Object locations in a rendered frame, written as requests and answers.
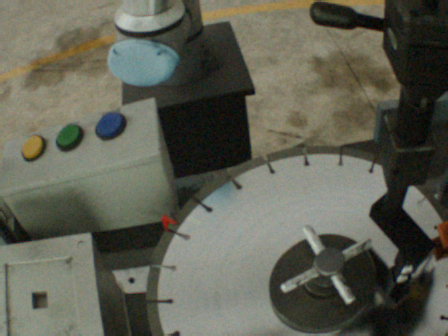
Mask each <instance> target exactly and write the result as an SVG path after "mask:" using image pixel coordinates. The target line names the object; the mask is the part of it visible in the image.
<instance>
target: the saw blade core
mask: <svg viewBox="0 0 448 336"><path fill-rule="evenodd" d="M307 160H308V164H309V166H305V158H304V155H303V156H297V157H291V158H286V159H282V160H278V161H274V162H271V163H269V164H270V166H271V168H272V170H273V171H274V172H275V173H273V174H271V173H270V169H269V167H268V165H267V164H265V165H262V166H259V167H257V168H254V169H251V170H249V171H247V172H245V173H243V174H241V175H239V176H237V178H235V179H234V181H235V182H236V183H237V184H238V186H241V187H242V188H241V189H237V186H236V185H235V184H234V183H232V182H231V180H230V181H229V182H227V183H226V184H224V185H223V186H221V187H220V188H219V189H217V190H216V191H214V192H212V193H211V194H210V195H209V196H207V198H206V199H205V200H204V201H203V202H201V203H202V204H203V205H204V206H206V207H207V208H208V209H212V211H211V212H208V211H207V209H205V208H204V207H203V206H201V205H200V204H199V206H198V207H197V208H196V209H195V210H194V211H193V212H192V213H191V214H190V216H191V217H193V218H195V219H197V220H199V221H201V222H200V224H199V225H198V226H197V225H195V224H193V223H191V222H190V221H188V220H186V221H185V222H184V223H183V225H182V226H181V227H180V229H179V230H178V232H177V233H178V234H181V235H183V236H189V237H190V239H189V240H185V239H184V238H183V237H181V236H178V235H176V234H175V237H173V239H172V241H171V243H170V245H169V247H168V251H167V253H166V255H165V258H164V260H163V262H162V266H165V267H170V268H172V267H175V268H176V270H175V271H172V270H171V269H166V268H161V271H160V275H159V276H160V278H159V282H158V297H157V298H158V301H159V302H160V301H169V300H172V301H173V303H172V304H169V303H162V302H160V303H158V310H159V315H160V322H161V324H162V327H163V332H164V336H166V335H167V336H169V335H170V334H175V333H176V332H179V333H180V335H178V336H445V335H446V332H447V330H448V320H445V319H444V320H441V319H440V318H441V316H443V317H444V318H447V319H448V288H447V287H446V286H447V284H448V257H446V258H445V257H444V254H448V247H447V248H445V249H443V248H444V247H443V245H442V242H441V240H440V237H439V234H438V231H437V230H435V228H434V227H437V226H438V225H439V224H442V223H443V222H442V220H441V218H440V217H439V215H438V214H437V213H436V211H435V209H434V207H432V206H431V204H430V202H429V201H428V200H427V199H425V201H423V203H422V204H421V205H419V206H418V204H417V203H420V202H421V201H422V200H423V199H424V198H425V197H424V196H423V195H422V193H420V192H419V191H418V190H417V188H415V187H409V189H408V192H407V195H406V199H405V202H404V205H403V208H404V210H405V211H406V212H408V214H409V216H411V217H412V218H413V220H414V221H416V223H417V224H418V225H419V226H420V227H421V228H422V230H424V231H425V233H426V234H427V235H428V236H429V237H430V239H431V240H432V241H433V242H434V244H436V246H435V249H434V250H433V252H432V254H431V255H430V256H429V257H428V258H427V260H426V261H425V262H424V263H422V264H421V265H420V267H419V268H418V269H417V271H416V273H415V274H411V272H410V273H408V274H406V275H400V276H399V277H397V278H395V269H394V267H395V266H394V259H395V258H396V255H397V252H398V248H396V247H395V245H393V243H392V241H390V239H389V238H387V237H386V235H385V234H384V233H383V232H382V230H380V228H379V227H377V225H375V223H374V222H373V221H372V219H370V217H369V216H368V215H369V211H370V208H371V205H373V203H374V202H376V201H377V200H378V199H379V198H380V197H381V196H383V195H384V193H386V192H387V187H386V186H385V179H384V176H383V170H382V166H380V165H378V164H376V163H375V164H374V166H373V173H369V171H370V169H371V167H372V164H373V162H370V161H367V160H364V159H360V158H356V157H351V156H344V155H342V160H341V164H342V166H339V165H338V164H339V163H340V155H332V154H318V155H307ZM308 224H309V225H311V226H312V227H313V229H314V230H315V233H316V234H317V235H318V234H331V233H333V234H338V235H344V236H347V237H349V238H352V239H354V240H355V241H356V242H357V241H358V242H359V241H361V240H363V239H364V238H366V237H368V238H370V239H371V240H372V244H371V246H369V247H368V248H366V250H367V251H368V253H369V254H370V257H372V260H373V261H374V262H373V263H374V265H375V266H374V267H375V269H376V270H375V273H376V276H375V277H376V282H375V287H374V291H373V293H372V295H371V297H370V299H369V301H368V303H367V304H366V306H365V308H364V309H363V311H362V312H361V313H360V314H359V315H358V316H356V318H355V319H353V320H352V321H350V322H349V323H347V324H345V325H343V326H341V327H339V328H335V329H333V330H330V331H323V332H311V331H310V332H308V331H303V330H302V329H301V330H299V329H297V328H295V327H292V326H291V325H288V324H287V323H286V322H285V321H283V320H282V318H280V317H279V316H278V315H277V313H276V312H275V310H274V309H273V307H272V304H271V302H270V299H269V295H268V294H269V277H270V274H271V273H272V270H273V267H274V266H275V264H276V262H277V261H278V259H279V258H280V256H281V255H282V254H283V253H284V252H285V251H286V250H287V249H288V248H289V247H291V246H292V245H294V244H295V243H297V242H299V241H301V240H303V239H306V237H305V235H304V234H303V232H302V231H303V227H304V226H305V225H308Z"/></svg>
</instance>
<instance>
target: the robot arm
mask: <svg viewBox="0 0 448 336"><path fill-rule="evenodd" d="M114 20H115V23H114V25H115V33H116V34H115V42H114V44H113V45H112V46H111V48H110V50H109V56H108V60H107V62H108V67H109V69H110V70H111V71H110V72H112V73H113V74H114V75H115V76H116V77H117V78H118V79H122V80H123V82H125V83H126V82H127V83H128V84H131V85H137V86H144V87H147V86H151V85H157V84H159V85H162V86H165V85H169V86H176V85H184V84H188V83H191V82H195V81H197V80H199V79H201V78H203V77H204V76H206V75H207V74H208V73H209V72H210V71H211V70H212V69H213V68H214V66H215V65H216V63H217V58H218V57H217V51H216V46H215V45H214V43H213V41H212V40H211V39H210V37H209V34H208V33H207V31H206V30H205V28H204V25H203V20H202V11H201V6H200V2H199V0H123V5H122V6H121V7H119V8H118V10H117V11H116V14H115V17H114Z"/></svg>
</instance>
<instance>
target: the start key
mask: <svg viewBox="0 0 448 336"><path fill-rule="evenodd" d="M80 136H81V133H80V131H79V127H77V126H76V125H73V124H70V125H67V126H65V127H64V128H62V129H61V130H60V132H59V133H58V136H57V140H58V142H59V143H58V144H59V146H60V147H61V148H66V147H70V146H72V145H73V144H75V143H76V142H77V141H78V140H79V139H80Z"/></svg>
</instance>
